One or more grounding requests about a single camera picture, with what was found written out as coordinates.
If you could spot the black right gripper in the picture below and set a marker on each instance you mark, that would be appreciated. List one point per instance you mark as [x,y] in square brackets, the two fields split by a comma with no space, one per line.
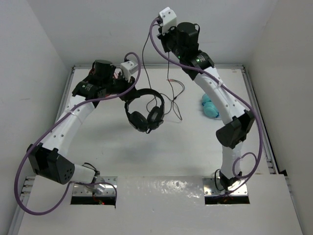
[164,37]

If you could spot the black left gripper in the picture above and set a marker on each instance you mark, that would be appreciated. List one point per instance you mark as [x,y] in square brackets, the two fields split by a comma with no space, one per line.
[120,76]

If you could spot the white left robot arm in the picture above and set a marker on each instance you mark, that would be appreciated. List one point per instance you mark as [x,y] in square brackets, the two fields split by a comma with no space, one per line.
[48,157]

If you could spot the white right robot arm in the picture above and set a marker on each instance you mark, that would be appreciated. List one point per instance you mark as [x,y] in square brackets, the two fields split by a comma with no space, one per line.
[236,118]

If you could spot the teal cat-ear headphones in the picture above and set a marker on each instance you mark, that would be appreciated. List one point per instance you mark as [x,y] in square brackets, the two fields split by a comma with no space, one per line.
[209,108]

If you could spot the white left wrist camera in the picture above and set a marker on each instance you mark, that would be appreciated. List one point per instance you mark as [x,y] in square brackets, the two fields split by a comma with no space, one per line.
[128,69]

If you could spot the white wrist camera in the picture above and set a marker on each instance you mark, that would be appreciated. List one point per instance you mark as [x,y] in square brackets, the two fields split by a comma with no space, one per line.
[128,69]
[168,20]

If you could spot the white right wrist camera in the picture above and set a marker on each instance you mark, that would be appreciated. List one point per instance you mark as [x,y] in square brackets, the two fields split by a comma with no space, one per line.
[168,20]

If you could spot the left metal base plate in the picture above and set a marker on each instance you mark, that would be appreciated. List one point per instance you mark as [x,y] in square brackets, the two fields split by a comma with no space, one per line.
[103,186]

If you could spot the metal base plate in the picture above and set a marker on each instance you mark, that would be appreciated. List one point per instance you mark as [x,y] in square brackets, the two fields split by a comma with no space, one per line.
[103,186]
[212,187]

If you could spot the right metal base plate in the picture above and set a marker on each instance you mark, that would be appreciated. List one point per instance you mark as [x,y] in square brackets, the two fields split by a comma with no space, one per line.
[212,187]

